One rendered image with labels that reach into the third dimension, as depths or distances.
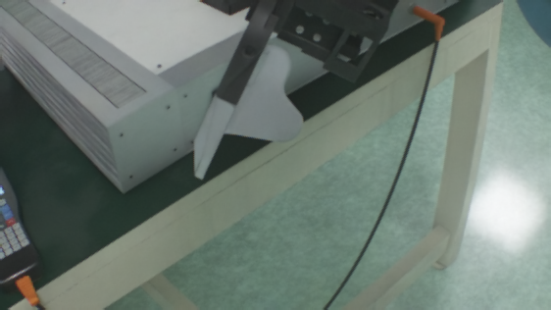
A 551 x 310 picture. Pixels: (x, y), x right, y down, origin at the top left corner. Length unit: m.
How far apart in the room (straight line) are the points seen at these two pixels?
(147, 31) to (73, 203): 0.24
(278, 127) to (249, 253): 1.26
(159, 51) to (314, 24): 0.41
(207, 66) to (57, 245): 0.27
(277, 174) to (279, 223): 0.90
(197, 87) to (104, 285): 0.25
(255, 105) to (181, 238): 0.39
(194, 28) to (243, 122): 0.42
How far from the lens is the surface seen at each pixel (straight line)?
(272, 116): 0.44
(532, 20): 0.22
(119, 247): 0.74
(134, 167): 0.76
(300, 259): 1.67
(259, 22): 0.41
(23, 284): 0.70
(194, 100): 0.77
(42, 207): 0.80
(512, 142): 2.08
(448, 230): 1.55
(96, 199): 0.78
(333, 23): 0.41
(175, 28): 0.85
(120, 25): 0.89
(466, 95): 1.31
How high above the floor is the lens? 1.28
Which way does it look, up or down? 41 degrees down
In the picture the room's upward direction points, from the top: 3 degrees counter-clockwise
